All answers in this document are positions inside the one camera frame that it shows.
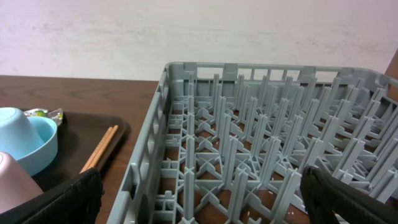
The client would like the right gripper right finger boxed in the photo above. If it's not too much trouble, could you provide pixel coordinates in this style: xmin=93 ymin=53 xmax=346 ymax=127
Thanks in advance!
xmin=300 ymin=166 xmax=397 ymax=224

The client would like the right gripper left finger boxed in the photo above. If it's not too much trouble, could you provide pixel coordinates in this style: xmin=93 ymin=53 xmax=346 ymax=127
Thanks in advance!
xmin=1 ymin=168 xmax=103 ymax=224

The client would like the pale pink cup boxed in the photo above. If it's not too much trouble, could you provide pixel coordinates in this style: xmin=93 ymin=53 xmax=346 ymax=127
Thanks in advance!
xmin=0 ymin=152 xmax=43 ymax=213

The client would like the light blue cup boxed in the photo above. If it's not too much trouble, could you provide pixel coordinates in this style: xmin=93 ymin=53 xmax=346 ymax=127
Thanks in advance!
xmin=1 ymin=107 xmax=44 ymax=160

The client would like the grey dishwasher rack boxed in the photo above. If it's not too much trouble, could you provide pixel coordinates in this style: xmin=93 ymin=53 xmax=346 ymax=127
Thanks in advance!
xmin=108 ymin=62 xmax=397 ymax=223

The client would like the right wooden chopstick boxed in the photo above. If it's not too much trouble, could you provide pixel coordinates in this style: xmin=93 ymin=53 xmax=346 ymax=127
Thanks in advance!
xmin=87 ymin=125 xmax=119 ymax=169

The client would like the wooden chopstick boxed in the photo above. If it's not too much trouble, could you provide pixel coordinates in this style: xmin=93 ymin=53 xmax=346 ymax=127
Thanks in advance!
xmin=87 ymin=125 xmax=119 ymax=169
xmin=80 ymin=127 xmax=113 ymax=174

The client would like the left wooden chopstick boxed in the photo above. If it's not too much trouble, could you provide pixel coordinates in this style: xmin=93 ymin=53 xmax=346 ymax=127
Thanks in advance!
xmin=80 ymin=127 xmax=113 ymax=174

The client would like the light blue bowl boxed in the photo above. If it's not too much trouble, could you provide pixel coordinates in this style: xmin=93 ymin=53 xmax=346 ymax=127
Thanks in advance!
xmin=17 ymin=117 xmax=58 ymax=176

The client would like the brown serving tray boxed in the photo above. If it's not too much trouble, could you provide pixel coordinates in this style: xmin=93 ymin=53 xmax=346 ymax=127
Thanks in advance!
xmin=33 ymin=111 xmax=131 ymax=192

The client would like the green snack wrapper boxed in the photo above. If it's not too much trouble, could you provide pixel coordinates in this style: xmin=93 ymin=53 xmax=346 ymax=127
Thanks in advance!
xmin=23 ymin=108 xmax=63 ymax=126

